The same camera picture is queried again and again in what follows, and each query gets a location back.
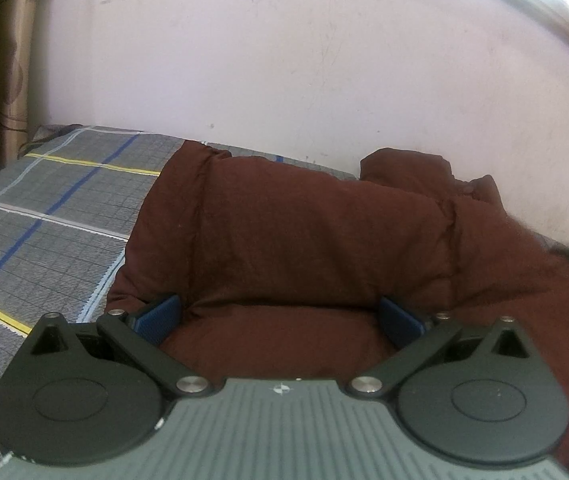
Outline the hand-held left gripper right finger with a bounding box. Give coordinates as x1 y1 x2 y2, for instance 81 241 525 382
345 296 535 401

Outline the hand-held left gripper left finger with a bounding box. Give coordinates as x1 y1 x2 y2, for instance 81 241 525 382
25 294 210 401

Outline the maroon padded jacket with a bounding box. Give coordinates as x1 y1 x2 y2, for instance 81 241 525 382
105 139 569 480

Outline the grey plaid bed sheet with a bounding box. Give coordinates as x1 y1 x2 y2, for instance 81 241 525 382
0 124 360 468

